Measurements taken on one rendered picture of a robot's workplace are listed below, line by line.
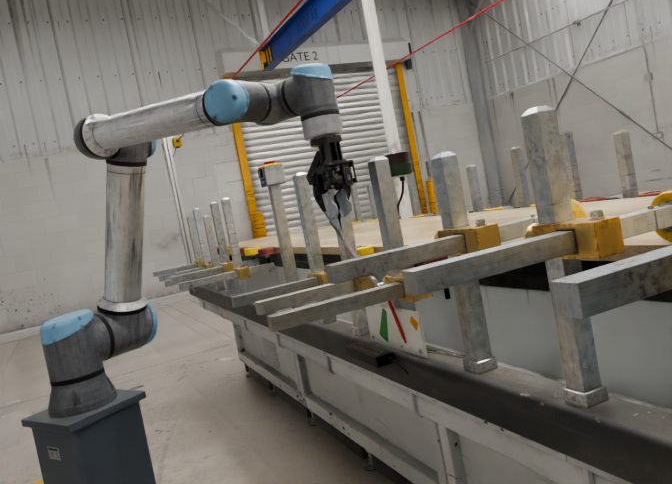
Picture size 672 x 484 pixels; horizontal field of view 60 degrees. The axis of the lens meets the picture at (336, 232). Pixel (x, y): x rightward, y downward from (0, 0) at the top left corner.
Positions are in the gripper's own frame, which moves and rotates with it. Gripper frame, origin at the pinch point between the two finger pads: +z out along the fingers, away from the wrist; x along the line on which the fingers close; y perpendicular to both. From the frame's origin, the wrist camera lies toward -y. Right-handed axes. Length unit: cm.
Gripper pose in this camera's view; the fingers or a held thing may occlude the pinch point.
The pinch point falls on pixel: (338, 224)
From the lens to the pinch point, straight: 137.5
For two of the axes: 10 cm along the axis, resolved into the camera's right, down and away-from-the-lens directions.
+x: 9.0, -2.0, 3.9
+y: 3.9, -0.4, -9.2
